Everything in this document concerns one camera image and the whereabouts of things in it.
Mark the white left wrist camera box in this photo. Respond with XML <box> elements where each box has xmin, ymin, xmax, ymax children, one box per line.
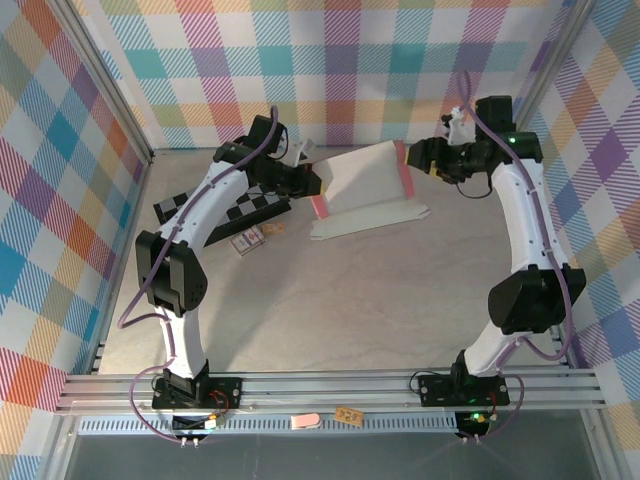
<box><xmin>286</xmin><ymin>138</ymin><xmax>317</xmax><ymax>167</ymax></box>

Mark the aluminium corner post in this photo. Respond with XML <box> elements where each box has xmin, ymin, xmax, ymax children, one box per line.
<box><xmin>47</xmin><ymin>0</ymin><xmax>154</xmax><ymax>167</ymax></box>
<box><xmin>499</xmin><ymin>0</ymin><xmax>597</xmax><ymax>154</ymax></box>

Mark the slotted grey cable duct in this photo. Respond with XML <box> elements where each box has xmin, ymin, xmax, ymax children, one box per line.
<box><xmin>77</xmin><ymin>412</ymin><xmax>462</xmax><ymax>437</ymax></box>

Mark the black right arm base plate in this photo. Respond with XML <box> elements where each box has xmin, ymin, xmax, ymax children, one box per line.
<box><xmin>416</xmin><ymin>371</ymin><xmax>512</xmax><ymax>408</ymax></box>

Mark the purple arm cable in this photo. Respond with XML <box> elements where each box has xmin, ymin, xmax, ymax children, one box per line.
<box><xmin>116</xmin><ymin>104</ymin><xmax>281</xmax><ymax>449</ymax></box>
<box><xmin>456</xmin><ymin>69</ymin><xmax>577</xmax><ymax>447</ymax></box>

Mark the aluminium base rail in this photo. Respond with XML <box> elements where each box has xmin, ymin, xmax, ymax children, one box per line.
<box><xmin>53</xmin><ymin>368</ymin><xmax>609</xmax><ymax>417</ymax></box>

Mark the black controller board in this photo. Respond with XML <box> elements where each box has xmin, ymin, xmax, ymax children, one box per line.
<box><xmin>171</xmin><ymin>413</ymin><xmax>224</xmax><ymax>436</ymax></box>
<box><xmin>455</xmin><ymin>409</ymin><xmax>493</xmax><ymax>438</ymax></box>

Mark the pink paper box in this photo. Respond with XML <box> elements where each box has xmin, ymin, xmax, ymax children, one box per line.
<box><xmin>308</xmin><ymin>139</ymin><xmax>433</xmax><ymax>243</ymax></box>

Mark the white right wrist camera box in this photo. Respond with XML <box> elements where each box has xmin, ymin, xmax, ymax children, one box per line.
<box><xmin>439</xmin><ymin>106</ymin><xmax>475</xmax><ymax>147</ymax></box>

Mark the small patterned card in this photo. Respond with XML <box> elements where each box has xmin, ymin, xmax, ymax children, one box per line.
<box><xmin>229</xmin><ymin>225</ymin><xmax>268</xmax><ymax>258</ymax></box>

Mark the aluminium wall rail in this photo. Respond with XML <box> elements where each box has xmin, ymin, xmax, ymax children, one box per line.
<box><xmin>149</xmin><ymin>142</ymin><xmax>504</xmax><ymax>154</ymax></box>

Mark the small wooden tag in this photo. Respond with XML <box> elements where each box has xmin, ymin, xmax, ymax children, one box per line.
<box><xmin>333</xmin><ymin>406</ymin><xmax>364</xmax><ymax>427</ymax></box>

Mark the black and white chessboard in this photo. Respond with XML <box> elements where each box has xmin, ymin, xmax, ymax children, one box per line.
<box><xmin>152</xmin><ymin>182</ymin><xmax>294</xmax><ymax>247</ymax></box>

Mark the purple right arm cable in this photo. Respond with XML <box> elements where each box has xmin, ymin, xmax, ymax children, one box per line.
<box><xmin>456</xmin><ymin>69</ymin><xmax>577</xmax><ymax>447</ymax></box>

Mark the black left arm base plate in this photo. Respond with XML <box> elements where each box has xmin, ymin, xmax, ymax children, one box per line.
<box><xmin>151</xmin><ymin>373</ymin><xmax>244</xmax><ymax>412</ymax></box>

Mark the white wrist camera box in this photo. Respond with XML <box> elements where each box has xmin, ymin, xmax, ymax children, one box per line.
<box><xmin>439</xmin><ymin>106</ymin><xmax>475</xmax><ymax>147</ymax></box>
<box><xmin>286</xmin><ymin>138</ymin><xmax>317</xmax><ymax>167</ymax></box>

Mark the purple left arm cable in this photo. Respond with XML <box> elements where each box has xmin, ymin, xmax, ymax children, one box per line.
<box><xmin>116</xmin><ymin>104</ymin><xmax>281</xmax><ymax>449</ymax></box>

